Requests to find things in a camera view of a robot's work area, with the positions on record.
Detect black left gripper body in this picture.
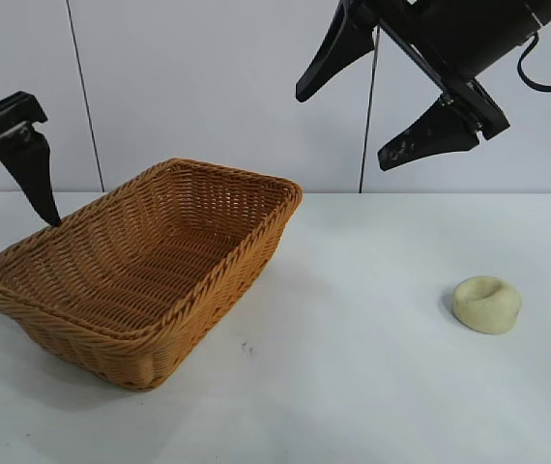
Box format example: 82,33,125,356
0,91,48,179

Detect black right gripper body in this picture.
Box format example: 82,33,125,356
356,0,546,142

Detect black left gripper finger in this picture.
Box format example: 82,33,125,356
3,124,62,227

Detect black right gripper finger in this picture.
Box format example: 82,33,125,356
295,0,377,102
377,98,481,171

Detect tan woven wicker basket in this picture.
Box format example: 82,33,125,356
0,157,305,392

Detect pale round egg yolk pastry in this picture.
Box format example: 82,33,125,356
451,275,523,335

